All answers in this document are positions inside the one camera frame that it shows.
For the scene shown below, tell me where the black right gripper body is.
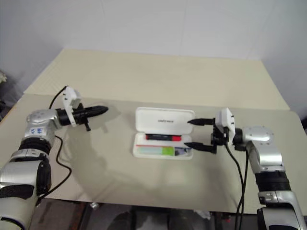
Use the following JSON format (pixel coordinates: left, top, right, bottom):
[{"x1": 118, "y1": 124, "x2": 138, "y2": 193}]
[{"x1": 210, "y1": 124, "x2": 229, "y2": 147}]

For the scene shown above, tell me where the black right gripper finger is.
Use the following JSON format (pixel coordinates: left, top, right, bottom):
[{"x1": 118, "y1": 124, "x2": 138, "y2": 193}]
[
  {"x1": 184, "y1": 141, "x2": 216, "y2": 154},
  {"x1": 188, "y1": 117, "x2": 216, "y2": 126}
]

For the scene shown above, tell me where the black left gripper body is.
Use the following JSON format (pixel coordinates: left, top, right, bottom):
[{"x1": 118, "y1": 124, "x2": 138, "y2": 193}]
[{"x1": 71, "y1": 107, "x2": 92, "y2": 132}]

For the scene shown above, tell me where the small eraser with blue sleeve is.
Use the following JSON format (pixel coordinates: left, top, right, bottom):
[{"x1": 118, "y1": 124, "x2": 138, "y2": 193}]
[{"x1": 174, "y1": 147, "x2": 192, "y2": 156}]

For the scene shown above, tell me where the black marker with red cap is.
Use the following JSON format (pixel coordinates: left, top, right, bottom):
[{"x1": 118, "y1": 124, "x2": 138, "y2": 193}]
[{"x1": 144, "y1": 134, "x2": 182, "y2": 141}]

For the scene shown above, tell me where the white plastic pencil case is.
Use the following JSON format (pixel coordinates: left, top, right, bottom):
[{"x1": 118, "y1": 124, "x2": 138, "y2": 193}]
[{"x1": 132, "y1": 107, "x2": 195, "y2": 161}]

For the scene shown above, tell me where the dark table leg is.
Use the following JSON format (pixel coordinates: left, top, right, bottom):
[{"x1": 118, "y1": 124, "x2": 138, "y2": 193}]
[{"x1": 78, "y1": 203, "x2": 94, "y2": 230}]

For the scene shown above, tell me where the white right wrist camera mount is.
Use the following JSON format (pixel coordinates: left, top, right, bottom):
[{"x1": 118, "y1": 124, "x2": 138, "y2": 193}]
[{"x1": 214, "y1": 107, "x2": 236, "y2": 146}]

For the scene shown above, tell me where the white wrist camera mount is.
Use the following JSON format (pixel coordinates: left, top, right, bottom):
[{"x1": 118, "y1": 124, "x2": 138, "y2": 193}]
[
  {"x1": 62, "y1": 86, "x2": 83, "y2": 127},
  {"x1": 214, "y1": 107, "x2": 236, "y2": 146}
]

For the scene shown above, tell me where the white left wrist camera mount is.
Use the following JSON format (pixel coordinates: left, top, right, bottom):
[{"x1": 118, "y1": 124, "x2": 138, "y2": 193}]
[{"x1": 62, "y1": 86, "x2": 83, "y2": 127}]

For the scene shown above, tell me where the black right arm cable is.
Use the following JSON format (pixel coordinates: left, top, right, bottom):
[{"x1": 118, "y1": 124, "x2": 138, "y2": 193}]
[{"x1": 224, "y1": 141, "x2": 249, "y2": 230}]

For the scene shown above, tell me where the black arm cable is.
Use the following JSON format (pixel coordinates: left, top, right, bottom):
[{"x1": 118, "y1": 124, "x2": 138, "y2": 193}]
[
  {"x1": 35, "y1": 85, "x2": 72, "y2": 207},
  {"x1": 224, "y1": 141, "x2": 249, "y2": 230}
]

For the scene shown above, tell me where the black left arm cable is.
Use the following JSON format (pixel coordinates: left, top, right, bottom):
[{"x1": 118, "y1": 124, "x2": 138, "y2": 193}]
[{"x1": 35, "y1": 85, "x2": 72, "y2": 207}]

